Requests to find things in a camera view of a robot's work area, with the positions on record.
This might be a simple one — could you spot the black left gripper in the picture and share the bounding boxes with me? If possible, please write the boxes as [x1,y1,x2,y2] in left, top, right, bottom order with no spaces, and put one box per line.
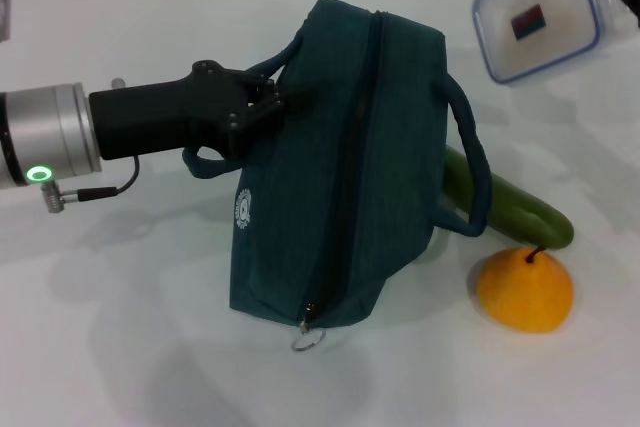
[88,60,287,161]

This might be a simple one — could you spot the clear blue-rimmed food container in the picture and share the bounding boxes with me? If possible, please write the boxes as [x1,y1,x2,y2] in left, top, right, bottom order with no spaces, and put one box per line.
[472,0,632,86]

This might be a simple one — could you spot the teal fabric lunch bag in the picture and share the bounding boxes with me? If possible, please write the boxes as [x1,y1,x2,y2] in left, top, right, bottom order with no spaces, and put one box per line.
[180,0,494,336]

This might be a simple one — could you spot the metal zipper pull ring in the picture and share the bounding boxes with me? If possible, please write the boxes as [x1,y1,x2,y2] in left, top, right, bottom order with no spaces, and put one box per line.
[290,316,327,353]

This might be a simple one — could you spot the green cucumber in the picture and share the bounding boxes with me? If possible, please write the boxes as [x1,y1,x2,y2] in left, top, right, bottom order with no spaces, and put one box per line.
[442,144,575,251]

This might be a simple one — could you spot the orange yellow pear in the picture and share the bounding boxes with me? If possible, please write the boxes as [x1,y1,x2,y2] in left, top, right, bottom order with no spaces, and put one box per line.
[475,245,575,333]

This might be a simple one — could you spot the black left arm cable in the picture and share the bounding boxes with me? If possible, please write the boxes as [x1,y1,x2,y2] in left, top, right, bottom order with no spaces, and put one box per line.
[39,154,141,216]

